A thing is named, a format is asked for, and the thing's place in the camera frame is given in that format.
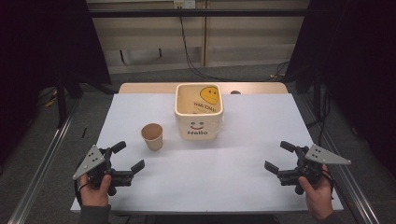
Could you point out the white wall socket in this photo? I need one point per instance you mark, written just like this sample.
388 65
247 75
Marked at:
184 3

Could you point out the black horizontal bar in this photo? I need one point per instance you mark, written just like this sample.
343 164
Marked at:
199 12

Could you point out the cream smiley face bin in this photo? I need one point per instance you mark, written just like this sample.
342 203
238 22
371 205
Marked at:
199 119

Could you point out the metal floor rail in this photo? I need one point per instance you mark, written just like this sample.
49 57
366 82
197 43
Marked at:
348 183
42 161

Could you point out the person's right hand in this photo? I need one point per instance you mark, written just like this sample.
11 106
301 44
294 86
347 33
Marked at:
317 196

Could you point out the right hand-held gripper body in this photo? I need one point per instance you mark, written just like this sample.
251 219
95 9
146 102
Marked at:
308 169

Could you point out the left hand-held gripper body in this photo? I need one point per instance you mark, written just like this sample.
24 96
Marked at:
100 169

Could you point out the brown paper cup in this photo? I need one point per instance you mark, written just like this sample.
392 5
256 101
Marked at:
152 137

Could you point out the white table cover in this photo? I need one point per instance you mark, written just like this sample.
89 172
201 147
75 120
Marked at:
236 161

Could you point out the person's left hand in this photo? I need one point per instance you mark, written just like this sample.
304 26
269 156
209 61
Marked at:
93 193

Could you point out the black metal stand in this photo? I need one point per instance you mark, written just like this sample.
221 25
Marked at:
61 102
317 93

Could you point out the dark curtain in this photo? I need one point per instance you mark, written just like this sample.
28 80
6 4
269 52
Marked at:
43 43
355 62

